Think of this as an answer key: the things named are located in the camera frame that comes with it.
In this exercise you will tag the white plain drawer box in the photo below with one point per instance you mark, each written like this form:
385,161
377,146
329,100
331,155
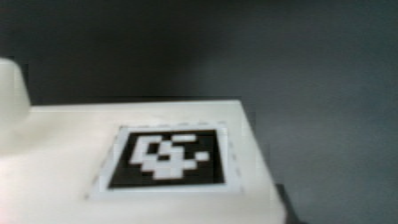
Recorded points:
143,163

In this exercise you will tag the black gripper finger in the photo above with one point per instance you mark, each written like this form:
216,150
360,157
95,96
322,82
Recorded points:
292,217

